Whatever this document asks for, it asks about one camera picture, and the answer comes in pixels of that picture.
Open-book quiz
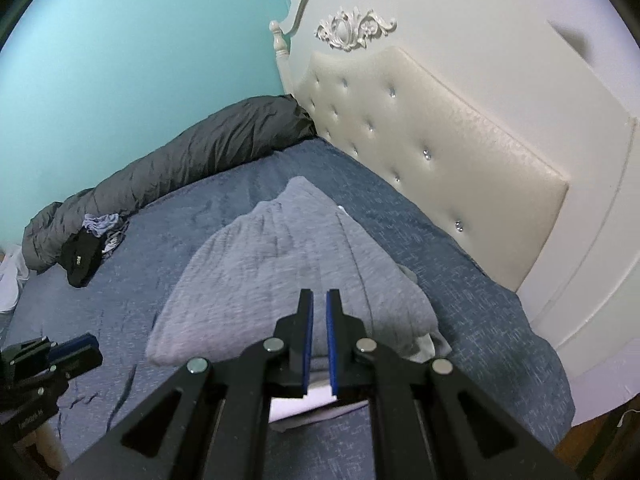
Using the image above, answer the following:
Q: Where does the white padded headboard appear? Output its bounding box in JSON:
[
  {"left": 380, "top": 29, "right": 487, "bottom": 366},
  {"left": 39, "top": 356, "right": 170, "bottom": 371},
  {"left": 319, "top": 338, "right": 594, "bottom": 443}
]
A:
[{"left": 269, "top": 0, "right": 640, "bottom": 426}]

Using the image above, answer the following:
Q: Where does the bed with blue sheet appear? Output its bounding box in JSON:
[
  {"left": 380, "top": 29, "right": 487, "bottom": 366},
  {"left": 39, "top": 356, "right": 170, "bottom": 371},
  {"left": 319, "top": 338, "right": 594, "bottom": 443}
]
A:
[{"left": 0, "top": 137, "right": 576, "bottom": 476}]

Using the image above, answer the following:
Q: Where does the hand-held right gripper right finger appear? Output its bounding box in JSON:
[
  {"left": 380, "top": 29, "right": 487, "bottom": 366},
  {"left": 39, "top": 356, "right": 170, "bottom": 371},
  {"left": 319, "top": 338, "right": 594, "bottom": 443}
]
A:
[{"left": 325, "top": 289, "right": 581, "bottom": 480}]

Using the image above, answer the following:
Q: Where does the pale grey sheet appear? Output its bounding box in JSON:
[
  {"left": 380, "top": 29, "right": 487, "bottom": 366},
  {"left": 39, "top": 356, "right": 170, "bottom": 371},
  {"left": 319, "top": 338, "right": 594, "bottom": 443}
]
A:
[{"left": 0, "top": 250, "right": 28, "bottom": 313}]

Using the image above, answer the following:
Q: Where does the black garment with yellow print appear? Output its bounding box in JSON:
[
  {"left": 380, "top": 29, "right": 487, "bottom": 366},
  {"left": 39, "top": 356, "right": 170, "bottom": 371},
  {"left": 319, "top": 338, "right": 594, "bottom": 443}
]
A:
[{"left": 59, "top": 229, "right": 108, "bottom": 289}]

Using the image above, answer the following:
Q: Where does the dark grey duvet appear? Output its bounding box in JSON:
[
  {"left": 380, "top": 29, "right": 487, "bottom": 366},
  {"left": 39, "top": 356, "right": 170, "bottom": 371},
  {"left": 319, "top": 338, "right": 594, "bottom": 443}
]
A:
[{"left": 22, "top": 94, "right": 318, "bottom": 275}]

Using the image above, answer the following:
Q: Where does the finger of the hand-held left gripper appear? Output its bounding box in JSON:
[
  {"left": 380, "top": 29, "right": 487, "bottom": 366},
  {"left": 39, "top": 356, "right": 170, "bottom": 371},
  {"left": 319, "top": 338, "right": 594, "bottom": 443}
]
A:
[{"left": 49, "top": 332, "right": 104, "bottom": 377}]

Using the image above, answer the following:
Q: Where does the small lilac cloth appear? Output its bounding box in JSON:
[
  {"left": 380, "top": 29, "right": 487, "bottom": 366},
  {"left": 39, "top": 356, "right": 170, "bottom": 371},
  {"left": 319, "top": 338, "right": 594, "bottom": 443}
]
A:
[{"left": 82, "top": 212, "right": 128, "bottom": 253}]

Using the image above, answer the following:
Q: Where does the grey knitted sweater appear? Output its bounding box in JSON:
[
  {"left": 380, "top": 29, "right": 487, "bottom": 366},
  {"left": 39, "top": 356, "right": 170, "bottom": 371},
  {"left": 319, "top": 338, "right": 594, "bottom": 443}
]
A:
[{"left": 146, "top": 176, "right": 438, "bottom": 367}]

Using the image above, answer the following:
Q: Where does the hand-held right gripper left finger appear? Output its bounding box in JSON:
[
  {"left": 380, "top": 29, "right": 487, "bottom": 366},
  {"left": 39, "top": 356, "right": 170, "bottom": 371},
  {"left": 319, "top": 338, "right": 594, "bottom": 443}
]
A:
[{"left": 60, "top": 289, "right": 316, "bottom": 480}]

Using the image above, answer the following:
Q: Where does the white folded garment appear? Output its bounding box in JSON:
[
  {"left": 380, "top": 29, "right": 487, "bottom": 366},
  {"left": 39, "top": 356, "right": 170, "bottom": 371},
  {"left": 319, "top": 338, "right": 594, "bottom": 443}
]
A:
[{"left": 270, "top": 262, "right": 453, "bottom": 433}]

